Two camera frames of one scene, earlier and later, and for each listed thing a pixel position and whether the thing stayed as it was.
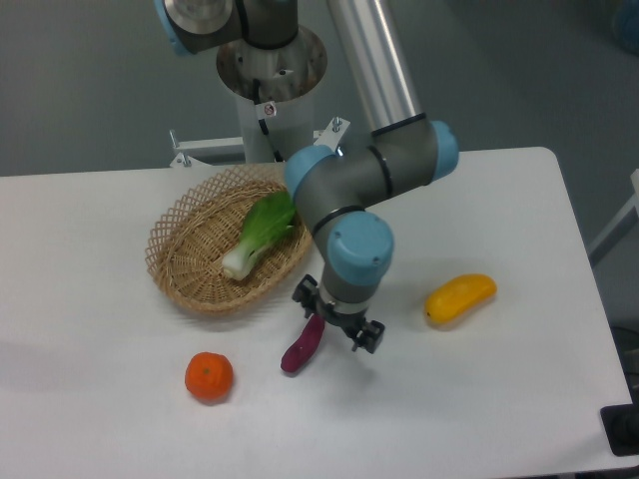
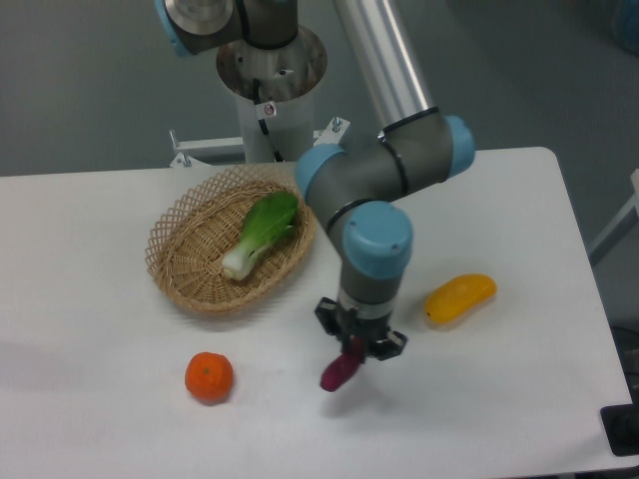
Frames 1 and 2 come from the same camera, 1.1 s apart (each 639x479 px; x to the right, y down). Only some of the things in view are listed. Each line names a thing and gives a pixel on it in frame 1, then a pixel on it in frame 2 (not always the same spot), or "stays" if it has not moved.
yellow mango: (458, 295) stays
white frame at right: (628, 217) stays
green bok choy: (267, 221) stays
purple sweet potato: (308, 340) to (344, 366)
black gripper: (368, 337) to (345, 321)
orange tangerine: (209, 377) stays
